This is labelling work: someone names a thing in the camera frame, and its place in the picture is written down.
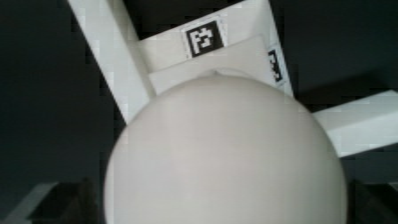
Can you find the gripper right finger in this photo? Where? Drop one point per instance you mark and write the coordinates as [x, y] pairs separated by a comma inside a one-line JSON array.
[[372, 203]]

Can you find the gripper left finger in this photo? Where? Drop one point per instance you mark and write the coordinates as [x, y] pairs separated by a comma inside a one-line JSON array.
[[59, 203]]

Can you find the white lamp bulb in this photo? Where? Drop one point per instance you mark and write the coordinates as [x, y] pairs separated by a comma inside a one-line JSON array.
[[224, 160]]

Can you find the white lamp base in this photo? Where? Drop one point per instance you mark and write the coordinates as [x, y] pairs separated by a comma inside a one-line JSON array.
[[228, 43]]

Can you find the white right fence rail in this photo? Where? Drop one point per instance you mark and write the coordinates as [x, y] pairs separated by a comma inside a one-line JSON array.
[[361, 123]]

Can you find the white fence rail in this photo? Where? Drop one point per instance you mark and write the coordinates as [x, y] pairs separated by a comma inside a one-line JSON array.
[[361, 123], [107, 27]]

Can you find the white front fence rail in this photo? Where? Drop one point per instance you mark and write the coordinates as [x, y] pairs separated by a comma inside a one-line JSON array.
[[107, 27]]

